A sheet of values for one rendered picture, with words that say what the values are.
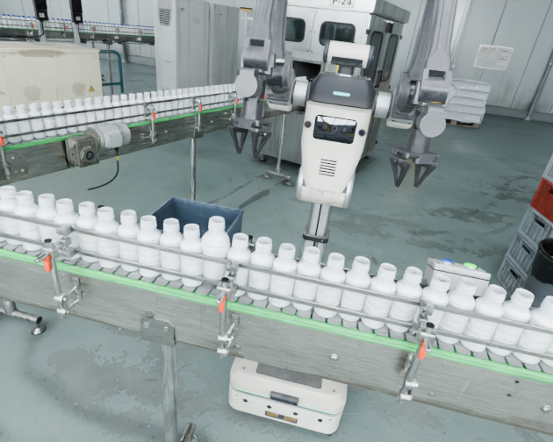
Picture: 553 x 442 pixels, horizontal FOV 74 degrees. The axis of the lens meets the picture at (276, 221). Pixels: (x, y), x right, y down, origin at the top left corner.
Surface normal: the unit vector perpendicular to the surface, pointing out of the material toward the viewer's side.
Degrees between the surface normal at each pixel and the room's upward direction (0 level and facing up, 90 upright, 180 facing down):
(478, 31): 90
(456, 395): 90
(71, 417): 0
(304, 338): 90
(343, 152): 90
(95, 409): 0
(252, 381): 31
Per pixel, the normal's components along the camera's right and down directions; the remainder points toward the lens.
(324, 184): -0.21, 0.44
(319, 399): -0.01, -0.54
